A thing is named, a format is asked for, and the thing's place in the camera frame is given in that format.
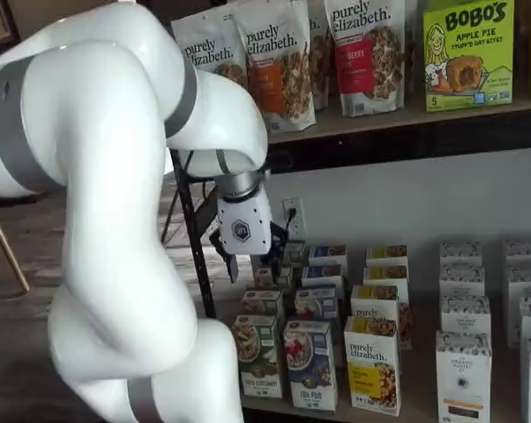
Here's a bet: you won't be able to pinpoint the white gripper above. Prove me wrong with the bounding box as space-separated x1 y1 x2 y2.
208 187 289 286

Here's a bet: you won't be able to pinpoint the blue white oatmeal box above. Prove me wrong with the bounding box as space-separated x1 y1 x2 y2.
282 319 339 413
294 286 340 323

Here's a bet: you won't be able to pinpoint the green granola cereal box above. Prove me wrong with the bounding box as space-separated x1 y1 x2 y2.
241 288 287 319
251 265 294 292
283 240 307 266
231 313 285 400

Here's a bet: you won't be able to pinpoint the blue purely elizabeth box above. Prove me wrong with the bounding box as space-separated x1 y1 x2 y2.
300 263 344 290
308 245 349 268

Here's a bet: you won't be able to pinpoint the yellow purely elizabeth box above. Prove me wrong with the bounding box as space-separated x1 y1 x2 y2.
349 284 413 350
343 315 403 418
363 265 410 288
365 245 408 268

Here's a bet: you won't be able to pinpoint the black metal shelf rack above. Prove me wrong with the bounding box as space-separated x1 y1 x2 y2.
168 0 531 423

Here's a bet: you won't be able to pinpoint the green Bobo's apple pie box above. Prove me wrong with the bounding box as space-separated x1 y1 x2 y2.
423 0 516 113

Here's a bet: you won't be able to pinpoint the orange label granola bag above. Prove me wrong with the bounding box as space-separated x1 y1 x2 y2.
234 9 318 133
308 0 335 111

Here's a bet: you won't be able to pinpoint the blue label granola bag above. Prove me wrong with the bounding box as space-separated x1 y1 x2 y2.
170 18 249 89

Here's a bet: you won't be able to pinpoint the white stool wooden legs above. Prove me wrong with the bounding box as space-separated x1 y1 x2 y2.
0 196 31 293

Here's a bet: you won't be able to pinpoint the red label granola bag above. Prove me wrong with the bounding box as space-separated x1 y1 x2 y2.
322 0 406 118

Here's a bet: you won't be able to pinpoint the white wall outlet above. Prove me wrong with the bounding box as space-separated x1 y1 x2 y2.
282 197 307 237

